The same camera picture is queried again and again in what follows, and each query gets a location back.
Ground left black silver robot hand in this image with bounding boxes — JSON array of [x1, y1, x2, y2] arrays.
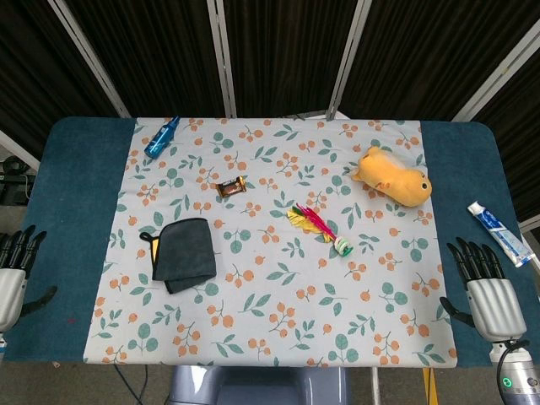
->
[[0, 224, 58, 338]]

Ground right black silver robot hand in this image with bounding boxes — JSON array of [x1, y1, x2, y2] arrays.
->
[[439, 236, 528, 342]]

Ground colourful feather shuttlecock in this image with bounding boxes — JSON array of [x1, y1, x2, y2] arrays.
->
[[286, 202, 354, 259]]

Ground floral tablecloth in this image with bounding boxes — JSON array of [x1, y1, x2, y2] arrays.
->
[[83, 116, 459, 369]]

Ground white blue toothpaste tube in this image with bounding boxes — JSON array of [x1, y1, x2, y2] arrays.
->
[[467, 201, 534, 268]]

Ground dark blue table cover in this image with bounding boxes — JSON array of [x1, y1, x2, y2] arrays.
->
[[2, 116, 540, 367]]

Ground black equipment on floor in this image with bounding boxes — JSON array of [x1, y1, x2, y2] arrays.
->
[[0, 154, 37, 204]]

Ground yellow plush toy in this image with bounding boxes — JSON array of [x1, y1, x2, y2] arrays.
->
[[351, 145, 434, 208]]

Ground dark grey folded cloth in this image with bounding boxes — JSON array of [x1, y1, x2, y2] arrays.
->
[[139, 217, 218, 295]]

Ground blue spray bottle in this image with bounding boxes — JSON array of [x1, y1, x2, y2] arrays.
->
[[143, 116, 181, 160]]

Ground brown snack bar wrapper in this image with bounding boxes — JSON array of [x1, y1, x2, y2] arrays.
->
[[215, 175, 248, 199]]

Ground yellow strap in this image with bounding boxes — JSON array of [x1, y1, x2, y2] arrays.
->
[[422, 367, 438, 405]]

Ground grey divider frame post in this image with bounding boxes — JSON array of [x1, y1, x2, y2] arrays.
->
[[206, 0, 238, 119], [0, 129, 42, 170], [452, 29, 540, 123], [46, 0, 132, 119], [326, 0, 373, 122]]

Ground blue floor cable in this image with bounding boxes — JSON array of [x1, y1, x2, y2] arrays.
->
[[111, 364, 149, 405]]

